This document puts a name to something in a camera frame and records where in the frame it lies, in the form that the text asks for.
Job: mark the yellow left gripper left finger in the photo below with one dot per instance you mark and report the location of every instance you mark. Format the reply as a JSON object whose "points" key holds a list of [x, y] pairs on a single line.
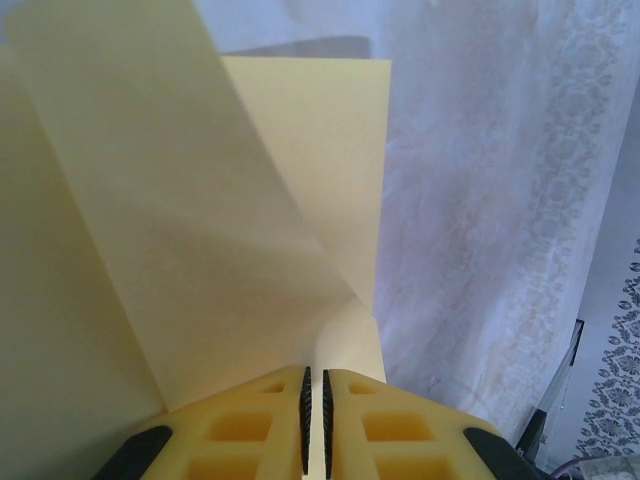
{"points": [[240, 430]]}

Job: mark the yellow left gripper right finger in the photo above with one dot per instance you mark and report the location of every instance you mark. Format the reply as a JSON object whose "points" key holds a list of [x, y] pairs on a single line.
{"points": [[400, 430]]}

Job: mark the yellow paper sheet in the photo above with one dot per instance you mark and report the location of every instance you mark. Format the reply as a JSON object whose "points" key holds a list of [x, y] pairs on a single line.
{"points": [[150, 200]]}

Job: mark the aluminium side rail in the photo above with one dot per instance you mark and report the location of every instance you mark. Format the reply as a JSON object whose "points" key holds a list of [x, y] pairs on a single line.
{"points": [[575, 350]]}

